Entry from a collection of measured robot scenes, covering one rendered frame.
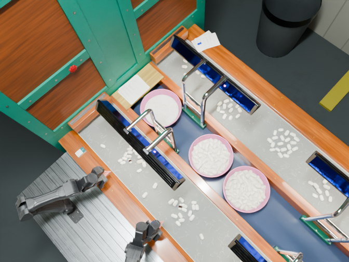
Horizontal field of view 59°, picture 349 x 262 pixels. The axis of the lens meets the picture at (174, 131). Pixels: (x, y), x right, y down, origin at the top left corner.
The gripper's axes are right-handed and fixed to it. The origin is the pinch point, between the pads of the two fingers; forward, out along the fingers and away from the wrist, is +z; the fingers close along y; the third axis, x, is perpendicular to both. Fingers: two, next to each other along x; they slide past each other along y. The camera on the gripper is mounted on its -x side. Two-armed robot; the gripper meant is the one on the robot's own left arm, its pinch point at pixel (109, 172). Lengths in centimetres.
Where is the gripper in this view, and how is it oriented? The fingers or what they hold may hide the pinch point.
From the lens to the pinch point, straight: 181.3
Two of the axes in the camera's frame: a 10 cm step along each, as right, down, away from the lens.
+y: -6.9, -6.7, 2.7
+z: 5.8, -3.0, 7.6
